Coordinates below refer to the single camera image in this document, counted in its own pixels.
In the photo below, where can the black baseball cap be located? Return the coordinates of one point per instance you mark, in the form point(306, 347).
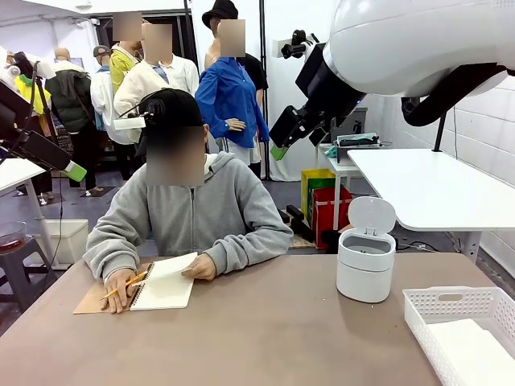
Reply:
point(177, 106)

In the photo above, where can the black tripod pole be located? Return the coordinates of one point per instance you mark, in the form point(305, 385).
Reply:
point(440, 132)

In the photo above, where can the white tilted table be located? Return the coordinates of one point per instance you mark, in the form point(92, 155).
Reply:
point(16, 173)

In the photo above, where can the yellow shirt mannequin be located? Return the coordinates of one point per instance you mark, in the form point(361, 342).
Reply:
point(118, 66)

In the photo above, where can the yellow green jacket mannequin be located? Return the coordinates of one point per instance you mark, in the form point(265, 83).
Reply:
point(24, 84)

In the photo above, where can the white floor storage bin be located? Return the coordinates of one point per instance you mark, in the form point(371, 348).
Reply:
point(66, 241)

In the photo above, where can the yellow bag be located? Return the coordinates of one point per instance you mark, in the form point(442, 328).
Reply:
point(311, 177)

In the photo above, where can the cream jacket mannequin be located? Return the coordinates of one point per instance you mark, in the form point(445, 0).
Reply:
point(137, 86)

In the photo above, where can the person's left hand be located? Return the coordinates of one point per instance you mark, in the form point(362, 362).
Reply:
point(203, 268)

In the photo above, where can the white lidded trash can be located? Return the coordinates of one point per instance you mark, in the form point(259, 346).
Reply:
point(364, 277)

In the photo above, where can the gray box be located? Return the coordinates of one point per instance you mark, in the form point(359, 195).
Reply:
point(359, 120)

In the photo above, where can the wooden pallet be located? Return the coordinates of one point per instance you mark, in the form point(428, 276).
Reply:
point(299, 242)

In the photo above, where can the black bucket hat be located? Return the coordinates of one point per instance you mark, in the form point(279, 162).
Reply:
point(219, 10)

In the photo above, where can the white shirt capped mannequin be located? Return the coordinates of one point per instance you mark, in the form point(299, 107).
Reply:
point(100, 92)

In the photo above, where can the black backdrop stand pole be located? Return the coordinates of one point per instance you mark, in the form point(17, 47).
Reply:
point(263, 120)

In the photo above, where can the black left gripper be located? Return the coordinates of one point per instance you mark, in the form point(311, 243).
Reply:
point(12, 112)

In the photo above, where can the dark green vest mannequin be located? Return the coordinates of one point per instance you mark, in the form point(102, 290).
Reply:
point(70, 100)

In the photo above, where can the person's left forearm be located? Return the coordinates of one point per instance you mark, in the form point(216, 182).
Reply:
point(253, 249)

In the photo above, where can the teal cloth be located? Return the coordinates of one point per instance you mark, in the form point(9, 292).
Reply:
point(330, 151)

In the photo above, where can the black block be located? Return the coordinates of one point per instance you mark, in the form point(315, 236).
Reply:
point(299, 219)

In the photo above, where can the yellow pencil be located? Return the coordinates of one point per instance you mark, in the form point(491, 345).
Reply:
point(137, 278)

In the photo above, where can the person's right hand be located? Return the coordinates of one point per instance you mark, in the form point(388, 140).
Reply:
point(118, 299)

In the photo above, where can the red and yellow crates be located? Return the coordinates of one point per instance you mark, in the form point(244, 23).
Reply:
point(326, 217)

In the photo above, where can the glass bowl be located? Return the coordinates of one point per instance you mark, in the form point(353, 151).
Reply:
point(12, 233)

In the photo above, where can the white paper stack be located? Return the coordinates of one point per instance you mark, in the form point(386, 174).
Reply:
point(470, 350)

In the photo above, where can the gray zip hoodie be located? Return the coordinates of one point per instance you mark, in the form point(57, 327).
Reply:
point(225, 205)

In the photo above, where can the spiral notebook brown cover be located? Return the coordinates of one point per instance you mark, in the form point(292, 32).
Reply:
point(167, 291)

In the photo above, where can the large white desk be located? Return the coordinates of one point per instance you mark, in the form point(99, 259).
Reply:
point(422, 185)

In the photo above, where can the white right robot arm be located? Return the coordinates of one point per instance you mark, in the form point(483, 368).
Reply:
point(402, 40)

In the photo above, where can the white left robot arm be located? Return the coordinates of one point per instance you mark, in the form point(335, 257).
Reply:
point(6, 74)

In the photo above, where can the white head-mounted camera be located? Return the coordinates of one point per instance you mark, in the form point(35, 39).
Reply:
point(128, 122)

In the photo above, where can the white perforated plastic basket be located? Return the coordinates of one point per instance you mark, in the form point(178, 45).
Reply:
point(418, 313)

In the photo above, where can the blue shirt mannequin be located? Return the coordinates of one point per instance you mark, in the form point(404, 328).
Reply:
point(225, 92)

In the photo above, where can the gray tray with teal items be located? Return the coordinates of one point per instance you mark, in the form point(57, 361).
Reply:
point(356, 144)

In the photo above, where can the black t-shirt mannequin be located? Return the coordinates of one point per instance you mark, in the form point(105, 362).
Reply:
point(257, 68)

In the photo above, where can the gray stool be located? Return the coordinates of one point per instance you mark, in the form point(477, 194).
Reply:
point(20, 261)

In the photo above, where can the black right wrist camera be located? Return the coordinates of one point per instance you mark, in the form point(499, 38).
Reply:
point(297, 44)

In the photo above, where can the small white side table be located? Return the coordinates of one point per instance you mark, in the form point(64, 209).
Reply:
point(338, 167)

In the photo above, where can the person's right forearm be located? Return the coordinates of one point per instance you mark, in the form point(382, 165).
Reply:
point(104, 251)

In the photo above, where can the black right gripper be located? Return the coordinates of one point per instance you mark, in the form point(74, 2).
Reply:
point(330, 88)

